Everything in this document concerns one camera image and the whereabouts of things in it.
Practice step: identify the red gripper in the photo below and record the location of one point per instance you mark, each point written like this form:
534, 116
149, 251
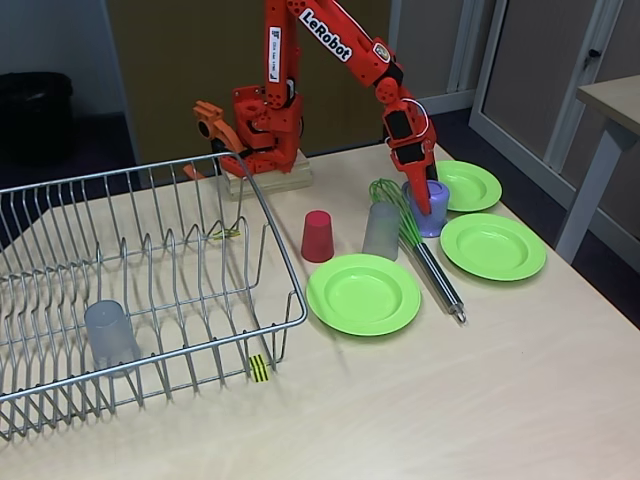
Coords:
411, 156

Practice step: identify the purple plastic mug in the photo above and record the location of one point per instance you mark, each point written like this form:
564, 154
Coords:
440, 221

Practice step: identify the grey translucent plastic cup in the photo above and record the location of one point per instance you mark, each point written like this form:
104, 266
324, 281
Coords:
380, 232
110, 335

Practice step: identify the red plastic cup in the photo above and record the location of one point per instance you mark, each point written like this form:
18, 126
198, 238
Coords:
317, 240

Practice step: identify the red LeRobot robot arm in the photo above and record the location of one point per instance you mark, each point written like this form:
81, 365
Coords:
280, 50

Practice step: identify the green plastic plate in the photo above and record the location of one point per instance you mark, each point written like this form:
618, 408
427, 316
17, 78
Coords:
472, 185
362, 295
492, 247

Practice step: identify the wooden base block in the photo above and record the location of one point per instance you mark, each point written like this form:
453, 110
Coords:
300, 175

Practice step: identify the yellow green tape strip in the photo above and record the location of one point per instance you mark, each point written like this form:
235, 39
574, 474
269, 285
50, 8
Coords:
227, 233

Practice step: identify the beige side table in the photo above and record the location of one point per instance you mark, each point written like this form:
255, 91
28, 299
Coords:
615, 95

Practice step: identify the orange table clamp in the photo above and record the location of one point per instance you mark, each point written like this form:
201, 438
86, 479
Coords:
220, 125

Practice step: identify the yellow black striped tape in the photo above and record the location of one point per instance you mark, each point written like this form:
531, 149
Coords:
260, 369

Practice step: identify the brown pin board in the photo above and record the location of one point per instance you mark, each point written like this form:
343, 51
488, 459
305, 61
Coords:
140, 75

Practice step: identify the grey cabinet with white frame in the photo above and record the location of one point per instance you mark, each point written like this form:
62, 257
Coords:
550, 75
435, 50

